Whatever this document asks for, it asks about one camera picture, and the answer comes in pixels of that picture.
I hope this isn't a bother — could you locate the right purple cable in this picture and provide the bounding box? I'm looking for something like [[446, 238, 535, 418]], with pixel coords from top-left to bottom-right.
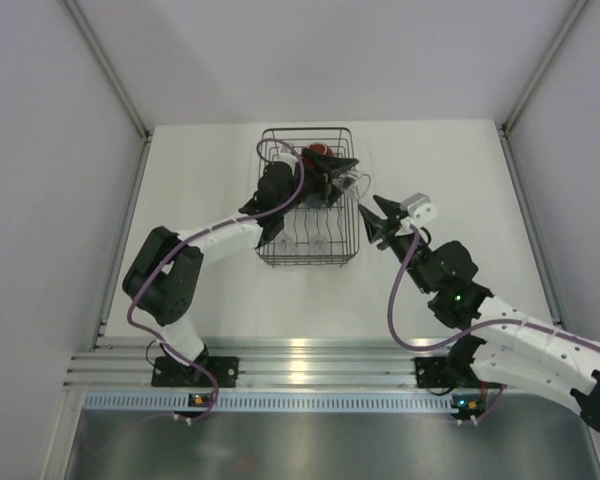
[[388, 224, 600, 426]]

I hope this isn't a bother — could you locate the clear glass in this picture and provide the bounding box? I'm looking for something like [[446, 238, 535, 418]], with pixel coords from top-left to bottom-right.
[[308, 234, 331, 256], [332, 170, 371, 200], [274, 234, 298, 256]]

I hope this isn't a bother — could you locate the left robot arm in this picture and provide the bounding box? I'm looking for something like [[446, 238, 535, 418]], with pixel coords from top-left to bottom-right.
[[122, 143, 359, 388]]

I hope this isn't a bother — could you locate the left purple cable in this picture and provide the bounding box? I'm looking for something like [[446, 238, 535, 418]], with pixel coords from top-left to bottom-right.
[[127, 138, 307, 421]]

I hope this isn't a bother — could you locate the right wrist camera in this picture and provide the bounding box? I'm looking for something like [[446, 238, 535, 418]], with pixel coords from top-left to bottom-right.
[[400, 193, 438, 234]]

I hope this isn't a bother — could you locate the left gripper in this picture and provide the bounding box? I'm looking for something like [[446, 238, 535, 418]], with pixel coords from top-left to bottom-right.
[[277, 148, 357, 216]]

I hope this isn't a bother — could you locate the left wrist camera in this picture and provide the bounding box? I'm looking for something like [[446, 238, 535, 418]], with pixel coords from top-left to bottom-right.
[[278, 148, 297, 166]]

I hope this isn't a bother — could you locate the red cup white inside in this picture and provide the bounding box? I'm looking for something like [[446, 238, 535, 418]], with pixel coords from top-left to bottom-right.
[[302, 143, 335, 159]]

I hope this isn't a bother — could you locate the slotted cable duct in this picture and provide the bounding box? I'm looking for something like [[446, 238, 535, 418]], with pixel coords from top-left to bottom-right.
[[83, 391, 460, 414]]

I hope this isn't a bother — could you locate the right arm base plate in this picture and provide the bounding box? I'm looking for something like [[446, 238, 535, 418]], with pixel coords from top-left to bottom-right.
[[414, 356, 458, 393]]

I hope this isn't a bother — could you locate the dark blue cup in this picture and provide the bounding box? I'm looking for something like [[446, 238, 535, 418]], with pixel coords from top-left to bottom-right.
[[304, 195, 325, 209]]

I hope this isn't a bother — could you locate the left aluminium frame post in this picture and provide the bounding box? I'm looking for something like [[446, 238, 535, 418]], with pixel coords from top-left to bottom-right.
[[59, 0, 151, 141]]

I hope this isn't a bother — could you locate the aluminium frame post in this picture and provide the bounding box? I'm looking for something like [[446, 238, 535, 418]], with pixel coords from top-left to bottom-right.
[[59, 0, 151, 141], [499, 0, 591, 139]]

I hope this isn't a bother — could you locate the right aluminium frame post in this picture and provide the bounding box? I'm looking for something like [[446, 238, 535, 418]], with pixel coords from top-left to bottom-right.
[[499, 0, 591, 139]]

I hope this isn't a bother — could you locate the clear glass front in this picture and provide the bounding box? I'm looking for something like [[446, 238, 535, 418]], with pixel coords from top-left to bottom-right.
[[308, 234, 331, 256]]

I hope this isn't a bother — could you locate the wire dish rack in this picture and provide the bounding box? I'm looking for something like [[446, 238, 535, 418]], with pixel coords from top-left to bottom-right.
[[256, 127, 360, 266]]

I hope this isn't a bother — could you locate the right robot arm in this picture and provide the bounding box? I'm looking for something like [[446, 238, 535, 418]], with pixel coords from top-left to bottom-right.
[[358, 194, 600, 433]]

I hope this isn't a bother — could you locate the purple cable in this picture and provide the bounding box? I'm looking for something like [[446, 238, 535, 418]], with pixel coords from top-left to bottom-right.
[[388, 224, 600, 426], [127, 138, 307, 421]]

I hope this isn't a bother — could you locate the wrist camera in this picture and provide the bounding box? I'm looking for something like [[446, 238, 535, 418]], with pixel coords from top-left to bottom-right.
[[400, 193, 438, 234], [278, 148, 297, 166]]

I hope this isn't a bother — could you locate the aluminium mounting rail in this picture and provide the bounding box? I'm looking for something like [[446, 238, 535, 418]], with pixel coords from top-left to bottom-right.
[[64, 335, 600, 391]]

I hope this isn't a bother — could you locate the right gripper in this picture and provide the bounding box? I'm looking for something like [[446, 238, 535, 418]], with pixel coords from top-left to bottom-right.
[[359, 195, 436, 295]]

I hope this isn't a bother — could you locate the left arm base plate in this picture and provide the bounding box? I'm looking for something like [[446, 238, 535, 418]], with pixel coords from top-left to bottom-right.
[[151, 356, 239, 388]]

